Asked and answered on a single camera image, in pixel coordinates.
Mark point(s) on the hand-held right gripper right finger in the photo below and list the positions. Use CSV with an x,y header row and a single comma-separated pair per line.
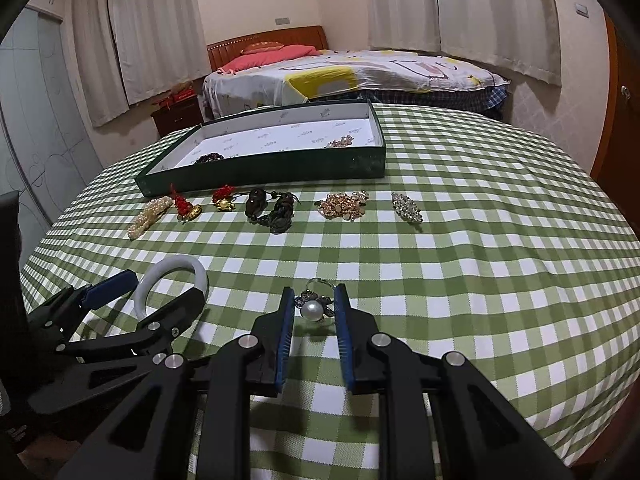
x,y
346,345

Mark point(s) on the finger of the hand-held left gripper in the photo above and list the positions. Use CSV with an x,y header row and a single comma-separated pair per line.
x,y
176,310
114,286

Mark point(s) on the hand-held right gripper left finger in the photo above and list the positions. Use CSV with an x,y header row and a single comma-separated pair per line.
x,y
282,345

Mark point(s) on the white jade bangle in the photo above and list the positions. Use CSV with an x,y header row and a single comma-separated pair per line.
x,y
172,260

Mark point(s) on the red knot gold charm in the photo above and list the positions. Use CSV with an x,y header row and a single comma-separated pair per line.
x,y
224,203
182,205

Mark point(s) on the dark carved wooden pendant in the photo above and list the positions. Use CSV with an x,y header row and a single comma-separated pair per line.
x,y
257,203

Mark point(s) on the pearl flower brooch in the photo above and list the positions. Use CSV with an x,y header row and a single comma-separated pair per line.
x,y
340,205

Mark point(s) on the silver rhinestone brooch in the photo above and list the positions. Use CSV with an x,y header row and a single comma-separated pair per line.
x,y
406,206

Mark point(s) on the dark green tray box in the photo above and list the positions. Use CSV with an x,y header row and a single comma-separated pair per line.
x,y
280,172

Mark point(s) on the green checkered tablecloth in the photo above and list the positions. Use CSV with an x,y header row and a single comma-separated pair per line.
x,y
475,260

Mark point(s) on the dark wooden nightstand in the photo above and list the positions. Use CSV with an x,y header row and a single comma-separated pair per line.
x,y
175,117

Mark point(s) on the frosted glass sliding door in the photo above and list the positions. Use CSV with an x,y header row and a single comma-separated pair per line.
x,y
35,125

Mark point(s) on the red boxes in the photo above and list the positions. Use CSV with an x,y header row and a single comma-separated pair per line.
x,y
177,96

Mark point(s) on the small gold flower brooch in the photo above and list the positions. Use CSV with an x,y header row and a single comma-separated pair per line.
x,y
340,142

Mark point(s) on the white curtain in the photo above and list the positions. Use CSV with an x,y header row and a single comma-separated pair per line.
x,y
402,5
160,25
95,50
500,15

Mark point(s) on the pink pillow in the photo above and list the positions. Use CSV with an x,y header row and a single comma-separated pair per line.
x,y
265,57

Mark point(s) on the wooden bed headboard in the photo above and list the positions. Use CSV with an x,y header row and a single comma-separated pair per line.
x,y
235,42

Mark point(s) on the bed with patterned cover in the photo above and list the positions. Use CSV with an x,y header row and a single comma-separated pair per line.
x,y
350,72

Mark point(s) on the orange pillow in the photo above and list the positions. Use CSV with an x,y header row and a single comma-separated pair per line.
x,y
260,47

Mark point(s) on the brown wooden door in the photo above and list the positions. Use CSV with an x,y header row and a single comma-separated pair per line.
x,y
622,135

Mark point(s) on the metal door knob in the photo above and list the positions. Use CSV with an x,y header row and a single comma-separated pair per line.
x,y
625,91

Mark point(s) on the wall switch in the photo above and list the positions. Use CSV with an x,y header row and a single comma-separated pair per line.
x,y
580,9

